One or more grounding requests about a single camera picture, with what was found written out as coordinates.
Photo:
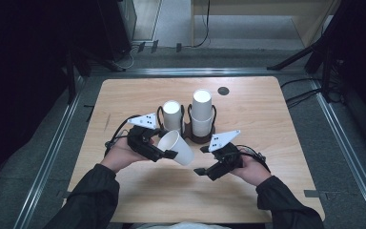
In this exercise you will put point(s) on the dark metal stand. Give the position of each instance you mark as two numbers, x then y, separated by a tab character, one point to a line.
71	76

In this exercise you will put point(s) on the light wooden furniture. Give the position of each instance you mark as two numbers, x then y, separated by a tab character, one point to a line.
267	9

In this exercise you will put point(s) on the stack of white paper cups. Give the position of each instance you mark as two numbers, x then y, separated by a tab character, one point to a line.
172	116
201	109

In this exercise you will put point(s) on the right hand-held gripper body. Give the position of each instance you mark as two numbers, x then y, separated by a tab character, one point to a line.
227	159

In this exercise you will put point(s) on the grey floor tape piece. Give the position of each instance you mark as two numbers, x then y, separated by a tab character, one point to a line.
311	193

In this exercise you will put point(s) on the black table grommet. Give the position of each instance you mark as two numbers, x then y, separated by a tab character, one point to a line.
223	91

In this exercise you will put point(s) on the person's white shirt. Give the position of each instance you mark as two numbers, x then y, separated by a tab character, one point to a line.
181	226

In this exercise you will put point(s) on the person's right hand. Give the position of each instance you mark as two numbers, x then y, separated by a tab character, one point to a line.
252	170

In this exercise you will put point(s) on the black tripod stand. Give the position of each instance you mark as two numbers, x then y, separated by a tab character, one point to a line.
301	55

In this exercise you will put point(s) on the single white paper cup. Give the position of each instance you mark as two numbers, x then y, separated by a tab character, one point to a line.
179	149

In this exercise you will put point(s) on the black cabinet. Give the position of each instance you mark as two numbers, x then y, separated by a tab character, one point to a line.
114	25

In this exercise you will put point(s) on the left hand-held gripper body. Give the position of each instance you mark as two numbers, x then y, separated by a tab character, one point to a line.
141	140

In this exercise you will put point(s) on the person's left hand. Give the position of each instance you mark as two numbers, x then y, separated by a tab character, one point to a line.
120	156

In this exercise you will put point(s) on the dark wooden cup holder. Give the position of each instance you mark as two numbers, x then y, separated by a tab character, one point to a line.
189	134

